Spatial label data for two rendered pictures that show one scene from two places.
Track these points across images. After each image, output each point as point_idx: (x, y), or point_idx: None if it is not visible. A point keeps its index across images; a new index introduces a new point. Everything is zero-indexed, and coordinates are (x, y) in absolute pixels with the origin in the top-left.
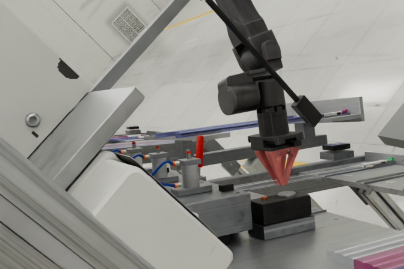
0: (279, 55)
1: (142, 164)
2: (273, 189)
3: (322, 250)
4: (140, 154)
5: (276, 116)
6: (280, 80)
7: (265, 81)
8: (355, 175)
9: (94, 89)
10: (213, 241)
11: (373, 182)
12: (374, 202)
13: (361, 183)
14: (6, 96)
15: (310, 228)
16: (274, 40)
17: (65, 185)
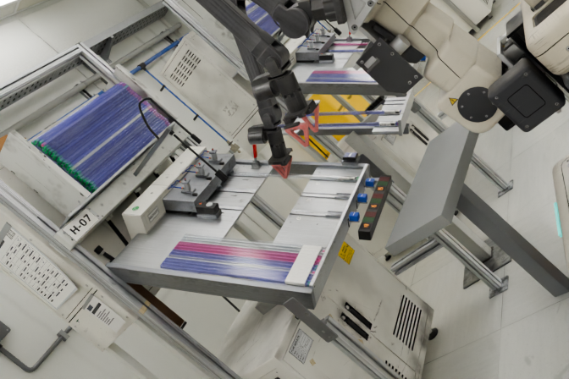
0: (270, 123)
1: (216, 157)
2: (301, 172)
3: (194, 231)
4: (192, 165)
5: (273, 150)
6: (207, 164)
7: (267, 132)
8: (318, 185)
9: (142, 161)
10: (69, 244)
11: (305, 196)
12: None
13: (301, 194)
14: (74, 197)
15: (214, 218)
16: (272, 112)
17: (63, 226)
